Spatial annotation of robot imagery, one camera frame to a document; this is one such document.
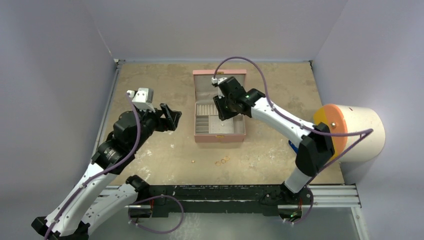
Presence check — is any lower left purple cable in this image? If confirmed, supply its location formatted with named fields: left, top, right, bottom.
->
left=128, top=194, right=185, bottom=235

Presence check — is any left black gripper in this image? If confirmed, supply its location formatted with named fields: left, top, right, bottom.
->
left=131, top=102, right=181, bottom=151

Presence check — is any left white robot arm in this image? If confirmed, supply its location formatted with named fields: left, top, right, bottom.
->
left=31, top=103, right=182, bottom=240

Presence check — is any white cylinder orange lid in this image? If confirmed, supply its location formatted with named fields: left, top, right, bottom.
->
left=313, top=104, right=386, bottom=163

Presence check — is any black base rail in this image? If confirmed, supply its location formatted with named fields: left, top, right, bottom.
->
left=127, top=183, right=314, bottom=220

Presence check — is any pink jewelry box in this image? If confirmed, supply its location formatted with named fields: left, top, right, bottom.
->
left=192, top=69, right=246, bottom=143

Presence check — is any blue stapler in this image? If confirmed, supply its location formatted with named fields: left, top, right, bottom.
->
left=288, top=140, right=298, bottom=154

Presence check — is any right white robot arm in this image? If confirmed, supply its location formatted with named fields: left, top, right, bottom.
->
left=211, top=76, right=335, bottom=204

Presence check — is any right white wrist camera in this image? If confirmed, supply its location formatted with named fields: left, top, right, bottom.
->
left=211, top=77, right=228, bottom=87

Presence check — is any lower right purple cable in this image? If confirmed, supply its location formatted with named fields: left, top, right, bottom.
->
left=283, top=187, right=314, bottom=226

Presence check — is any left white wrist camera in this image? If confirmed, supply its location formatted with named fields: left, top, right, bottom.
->
left=126, top=87, right=156, bottom=112

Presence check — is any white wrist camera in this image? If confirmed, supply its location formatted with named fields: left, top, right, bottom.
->
left=211, top=77, right=228, bottom=87
left=126, top=87, right=156, bottom=112

